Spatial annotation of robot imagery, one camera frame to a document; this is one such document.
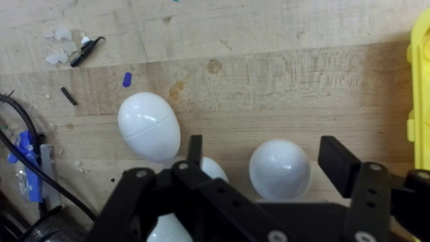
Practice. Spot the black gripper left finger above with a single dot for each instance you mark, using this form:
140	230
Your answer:
215	206

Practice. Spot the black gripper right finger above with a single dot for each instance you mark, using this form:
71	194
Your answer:
376	202

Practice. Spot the white plastic egg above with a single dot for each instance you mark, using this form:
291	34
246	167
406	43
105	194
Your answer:
148	125
213	169
279	168
168	230

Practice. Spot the yellow plastic egg tray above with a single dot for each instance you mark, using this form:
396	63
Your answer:
420	89

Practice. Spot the small blue cap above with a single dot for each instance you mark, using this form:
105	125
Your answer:
126	79

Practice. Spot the round metal tip cleaner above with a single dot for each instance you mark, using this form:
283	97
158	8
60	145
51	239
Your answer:
48	233

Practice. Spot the short black stick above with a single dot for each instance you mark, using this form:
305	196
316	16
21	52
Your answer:
68	96

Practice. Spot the blue plastic wrapper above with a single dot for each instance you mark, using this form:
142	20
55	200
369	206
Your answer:
27	169

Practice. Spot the small black clip piece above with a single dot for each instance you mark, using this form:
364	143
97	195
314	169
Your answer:
87	50

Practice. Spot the white plastic scraps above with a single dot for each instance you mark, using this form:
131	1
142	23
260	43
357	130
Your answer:
60	44

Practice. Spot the grey flat bracket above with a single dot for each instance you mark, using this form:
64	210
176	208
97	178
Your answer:
50	175

